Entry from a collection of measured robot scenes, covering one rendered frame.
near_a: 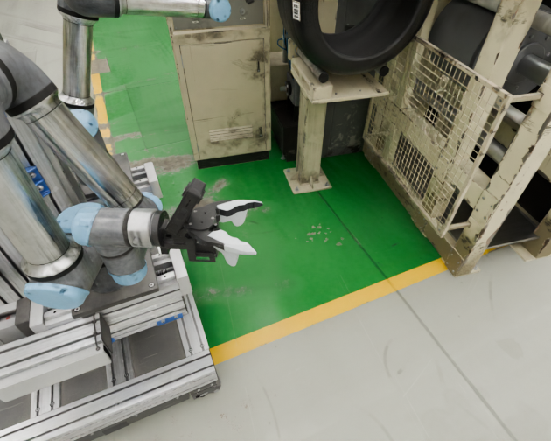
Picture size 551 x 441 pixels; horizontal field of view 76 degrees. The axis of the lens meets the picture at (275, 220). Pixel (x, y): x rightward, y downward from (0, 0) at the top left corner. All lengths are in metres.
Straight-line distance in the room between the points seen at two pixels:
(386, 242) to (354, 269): 0.29
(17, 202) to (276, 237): 1.54
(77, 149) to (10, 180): 0.13
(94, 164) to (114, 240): 0.17
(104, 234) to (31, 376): 0.53
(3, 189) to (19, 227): 0.08
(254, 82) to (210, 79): 0.27
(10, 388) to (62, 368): 0.12
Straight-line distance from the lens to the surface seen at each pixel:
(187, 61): 2.25
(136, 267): 0.81
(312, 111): 2.13
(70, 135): 0.79
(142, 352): 1.55
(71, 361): 1.13
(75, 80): 1.45
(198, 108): 2.37
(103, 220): 0.73
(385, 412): 1.66
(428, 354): 1.82
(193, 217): 0.68
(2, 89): 0.71
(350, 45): 1.90
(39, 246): 0.82
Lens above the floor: 1.54
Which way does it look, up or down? 45 degrees down
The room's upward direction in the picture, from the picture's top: straight up
